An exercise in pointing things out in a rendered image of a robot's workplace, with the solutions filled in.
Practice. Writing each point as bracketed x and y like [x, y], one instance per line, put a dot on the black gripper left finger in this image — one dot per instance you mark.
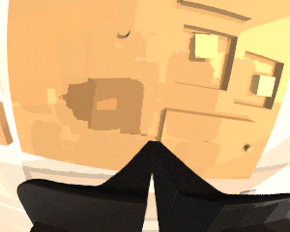
[118, 205]

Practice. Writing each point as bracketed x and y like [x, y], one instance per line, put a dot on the orange puzzle board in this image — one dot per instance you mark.
[91, 81]

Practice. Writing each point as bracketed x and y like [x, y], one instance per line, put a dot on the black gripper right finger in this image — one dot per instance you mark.
[187, 203]

